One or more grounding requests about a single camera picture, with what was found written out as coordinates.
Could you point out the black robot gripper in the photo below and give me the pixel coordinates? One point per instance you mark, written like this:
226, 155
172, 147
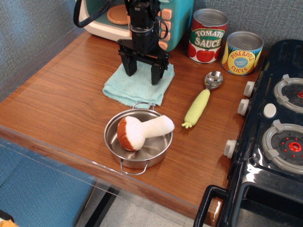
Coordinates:
144, 46

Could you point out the light blue cloth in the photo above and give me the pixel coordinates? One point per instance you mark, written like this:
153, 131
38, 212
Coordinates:
129, 90

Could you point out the orange microwave turntable plate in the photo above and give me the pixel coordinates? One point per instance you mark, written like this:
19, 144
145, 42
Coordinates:
117, 15

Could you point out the toy microwave teal and cream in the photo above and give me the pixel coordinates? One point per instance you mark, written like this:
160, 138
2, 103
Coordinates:
176, 14

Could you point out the plush mushroom toy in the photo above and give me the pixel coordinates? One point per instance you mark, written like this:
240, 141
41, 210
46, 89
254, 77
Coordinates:
132, 133

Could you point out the tomato sauce can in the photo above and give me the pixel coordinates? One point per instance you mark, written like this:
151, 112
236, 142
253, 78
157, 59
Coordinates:
206, 37

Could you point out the pineapple slices can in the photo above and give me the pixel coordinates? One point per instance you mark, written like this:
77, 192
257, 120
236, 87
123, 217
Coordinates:
242, 52

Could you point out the black toy stove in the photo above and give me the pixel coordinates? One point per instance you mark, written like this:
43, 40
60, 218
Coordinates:
266, 174

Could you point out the orange object at corner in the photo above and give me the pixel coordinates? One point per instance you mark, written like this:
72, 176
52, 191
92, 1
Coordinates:
6, 220

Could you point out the steel pot with handles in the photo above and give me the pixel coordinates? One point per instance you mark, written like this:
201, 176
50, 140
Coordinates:
154, 149

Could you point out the spoon with green handle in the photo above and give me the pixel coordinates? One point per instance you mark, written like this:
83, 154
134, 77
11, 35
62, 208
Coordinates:
212, 80

